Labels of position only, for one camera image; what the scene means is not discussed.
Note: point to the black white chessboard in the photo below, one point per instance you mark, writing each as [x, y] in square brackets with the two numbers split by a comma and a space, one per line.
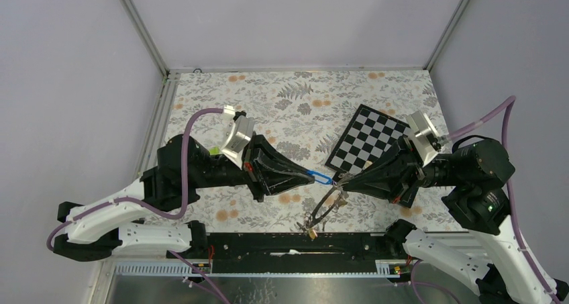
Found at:
[367, 136]

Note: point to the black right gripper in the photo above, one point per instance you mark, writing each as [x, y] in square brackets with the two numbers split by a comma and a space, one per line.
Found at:
[395, 175]

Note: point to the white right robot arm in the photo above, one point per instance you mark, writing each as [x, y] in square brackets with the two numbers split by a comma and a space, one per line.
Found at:
[476, 174]

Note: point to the black front rail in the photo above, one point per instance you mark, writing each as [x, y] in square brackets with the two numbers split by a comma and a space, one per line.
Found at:
[351, 244]

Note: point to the blue key tag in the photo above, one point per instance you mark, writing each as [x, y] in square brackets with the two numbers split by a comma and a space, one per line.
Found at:
[320, 178]

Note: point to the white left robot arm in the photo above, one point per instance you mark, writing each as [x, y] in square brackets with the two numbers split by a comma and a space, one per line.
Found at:
[95, 231]

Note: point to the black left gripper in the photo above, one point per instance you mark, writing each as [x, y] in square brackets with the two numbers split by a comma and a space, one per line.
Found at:
[285, 174]

